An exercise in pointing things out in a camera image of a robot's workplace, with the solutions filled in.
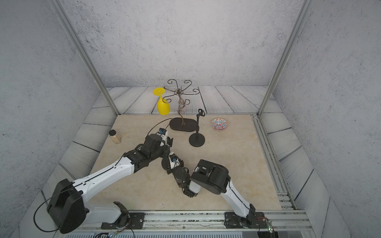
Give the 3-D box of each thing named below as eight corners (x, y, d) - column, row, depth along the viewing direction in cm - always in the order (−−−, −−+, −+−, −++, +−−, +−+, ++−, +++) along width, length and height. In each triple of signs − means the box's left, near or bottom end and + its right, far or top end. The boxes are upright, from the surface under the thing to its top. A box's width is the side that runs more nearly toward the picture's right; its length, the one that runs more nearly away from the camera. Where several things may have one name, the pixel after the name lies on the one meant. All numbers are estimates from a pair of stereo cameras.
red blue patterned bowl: (219, 134, 110) (220, 130, 107) (210, 125, 116) (210, 121, 112) (228, 128, 114) (230, 124, 110) (219, 120, 120) (219, 115, 116)
